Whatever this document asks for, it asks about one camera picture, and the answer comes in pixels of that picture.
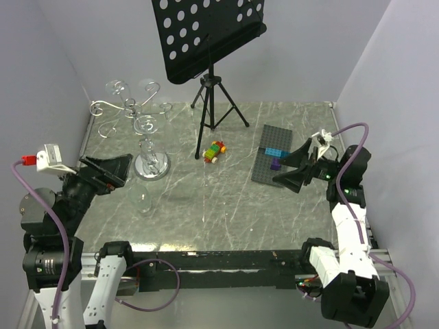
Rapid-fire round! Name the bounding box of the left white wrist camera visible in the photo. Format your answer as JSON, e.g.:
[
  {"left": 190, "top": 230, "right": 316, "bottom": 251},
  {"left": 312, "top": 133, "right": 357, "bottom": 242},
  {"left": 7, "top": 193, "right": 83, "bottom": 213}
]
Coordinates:
[{"left": 21, "top": 144, "right": 77, "bottom": 177}]

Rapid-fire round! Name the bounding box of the blue lego brick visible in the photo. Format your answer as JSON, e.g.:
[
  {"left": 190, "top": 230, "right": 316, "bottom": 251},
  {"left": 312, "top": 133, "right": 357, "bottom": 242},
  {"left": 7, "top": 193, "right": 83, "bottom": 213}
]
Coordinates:
[{"left": 265, "top": 147, "right": 289, "bottom": 158}]

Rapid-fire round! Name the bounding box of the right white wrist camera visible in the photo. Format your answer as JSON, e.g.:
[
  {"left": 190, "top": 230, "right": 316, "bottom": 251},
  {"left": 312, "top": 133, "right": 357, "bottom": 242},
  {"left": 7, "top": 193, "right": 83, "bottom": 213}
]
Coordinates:
[{"left": 311, "top": 129, "right": 333, "bottom": 160}]

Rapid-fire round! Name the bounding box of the purple lego brick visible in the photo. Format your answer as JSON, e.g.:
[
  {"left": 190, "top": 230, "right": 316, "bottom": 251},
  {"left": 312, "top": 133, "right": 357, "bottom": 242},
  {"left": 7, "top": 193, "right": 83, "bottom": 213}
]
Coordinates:
[{"left": 270, "top": 158, "right": 281, "bottom": 171}]

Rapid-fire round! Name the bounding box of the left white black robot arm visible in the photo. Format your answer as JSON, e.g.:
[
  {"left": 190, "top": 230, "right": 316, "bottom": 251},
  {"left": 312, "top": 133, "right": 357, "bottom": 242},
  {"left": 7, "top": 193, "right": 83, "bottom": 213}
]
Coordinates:
[{"left": 11, "top": 151, "right": 135, "bottom": 328}]

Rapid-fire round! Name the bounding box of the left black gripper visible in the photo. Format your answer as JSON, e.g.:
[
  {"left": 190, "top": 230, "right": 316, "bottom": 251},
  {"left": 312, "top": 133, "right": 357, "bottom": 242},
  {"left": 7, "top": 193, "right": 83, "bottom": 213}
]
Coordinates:
[{"left": 53, "top": 151, "right": 131, "bottom": 233}]

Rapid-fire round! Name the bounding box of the chrome wine glass rack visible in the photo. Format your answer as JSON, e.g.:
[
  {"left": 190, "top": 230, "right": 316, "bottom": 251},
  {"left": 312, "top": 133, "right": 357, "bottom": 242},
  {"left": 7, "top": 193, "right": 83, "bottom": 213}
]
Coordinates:
[{"left": 90, "top": 79, "right": 171, "bottom": 181}]

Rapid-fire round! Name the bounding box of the grey lego baseplate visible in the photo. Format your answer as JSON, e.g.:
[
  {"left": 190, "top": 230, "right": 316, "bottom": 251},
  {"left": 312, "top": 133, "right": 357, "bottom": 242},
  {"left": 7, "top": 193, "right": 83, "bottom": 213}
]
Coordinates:
[{"left": 251, "top": 124, "right": 293, "bottom": 188}]

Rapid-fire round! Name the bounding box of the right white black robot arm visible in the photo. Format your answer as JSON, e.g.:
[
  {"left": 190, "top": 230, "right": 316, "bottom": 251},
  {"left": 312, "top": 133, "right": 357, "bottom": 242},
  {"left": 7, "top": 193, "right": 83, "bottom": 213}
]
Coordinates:
[{"left": 273, "top": 140, "right": 390, "bottom": 328}]

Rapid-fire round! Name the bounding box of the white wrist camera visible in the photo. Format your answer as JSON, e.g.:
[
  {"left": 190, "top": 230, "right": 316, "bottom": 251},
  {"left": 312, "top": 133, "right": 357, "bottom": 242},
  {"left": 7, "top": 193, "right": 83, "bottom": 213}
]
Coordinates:
[
  {"left": 21, "top": 144, "right": 77, "bottom": 177},
  {"left": 311, "top": 129, "right": 333, "bottom": 160}
]

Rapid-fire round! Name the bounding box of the purple cable loop under rail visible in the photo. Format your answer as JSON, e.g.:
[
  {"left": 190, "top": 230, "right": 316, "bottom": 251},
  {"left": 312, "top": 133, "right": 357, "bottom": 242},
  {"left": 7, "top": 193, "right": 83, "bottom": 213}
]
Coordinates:
[{"left": 112, "top": 258, "right": 181, "bottom": 313}]

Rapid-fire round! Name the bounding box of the black perforated music stand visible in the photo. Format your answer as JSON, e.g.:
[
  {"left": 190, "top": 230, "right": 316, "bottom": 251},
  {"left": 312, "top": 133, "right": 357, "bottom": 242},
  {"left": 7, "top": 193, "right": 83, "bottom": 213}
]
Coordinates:
[{"left": 152, "top": 0, "right": 267, "bottom": 158}]

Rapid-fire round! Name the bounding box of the colourful lego toy car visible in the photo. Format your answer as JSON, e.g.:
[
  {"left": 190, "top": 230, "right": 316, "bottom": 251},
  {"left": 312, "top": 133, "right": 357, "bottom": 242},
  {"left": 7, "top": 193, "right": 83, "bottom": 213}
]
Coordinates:
[{"left": 202, "top": 141, "right": 227, "bottom": 164}]

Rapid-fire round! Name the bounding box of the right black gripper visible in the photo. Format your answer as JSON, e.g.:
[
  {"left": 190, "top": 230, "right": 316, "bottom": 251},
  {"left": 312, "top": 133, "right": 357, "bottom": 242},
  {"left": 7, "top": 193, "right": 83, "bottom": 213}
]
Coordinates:
[{"left": 272, "top": 138, "right": 343, "bottom": 194}]

